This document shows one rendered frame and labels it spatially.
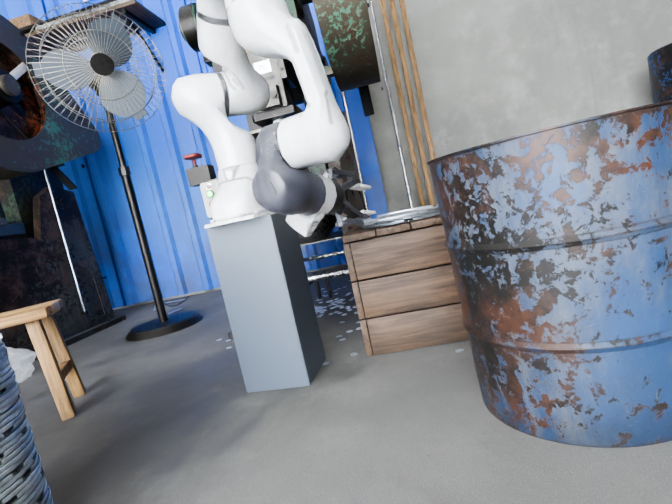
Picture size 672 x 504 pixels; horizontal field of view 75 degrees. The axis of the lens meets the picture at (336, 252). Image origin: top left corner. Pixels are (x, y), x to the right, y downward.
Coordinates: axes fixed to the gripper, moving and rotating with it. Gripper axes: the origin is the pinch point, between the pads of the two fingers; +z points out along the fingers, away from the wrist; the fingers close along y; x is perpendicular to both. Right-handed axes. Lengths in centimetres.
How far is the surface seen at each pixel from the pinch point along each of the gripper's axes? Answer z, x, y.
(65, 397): -31, 90, -38
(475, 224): -27.5, -31.5, -13.0
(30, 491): -65, 36, -42
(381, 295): 10.9, 5.0, -25.2
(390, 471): -35, -12, -50
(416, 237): 13.5, -7.1, -11.3
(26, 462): -65, 36, -37
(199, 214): 131, 195, 43
